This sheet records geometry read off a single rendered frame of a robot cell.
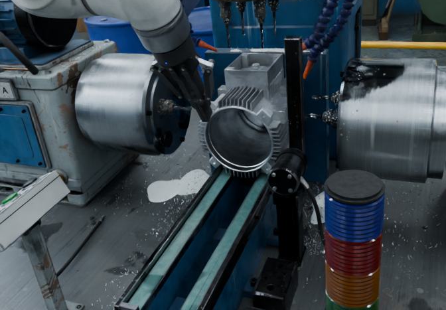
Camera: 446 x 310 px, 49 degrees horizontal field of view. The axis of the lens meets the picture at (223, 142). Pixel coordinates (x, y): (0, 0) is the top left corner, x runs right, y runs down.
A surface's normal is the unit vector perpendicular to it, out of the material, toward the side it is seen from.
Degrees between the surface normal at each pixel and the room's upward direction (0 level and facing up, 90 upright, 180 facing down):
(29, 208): 64
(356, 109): 58
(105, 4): 118
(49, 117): 89
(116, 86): 47
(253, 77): 90
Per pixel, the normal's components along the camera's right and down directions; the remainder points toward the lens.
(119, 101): -0.37, 0.05
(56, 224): -0.10, -0.89
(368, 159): -0.33, 0.65
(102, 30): -0.50, 0.44
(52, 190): 0.79, -0.32
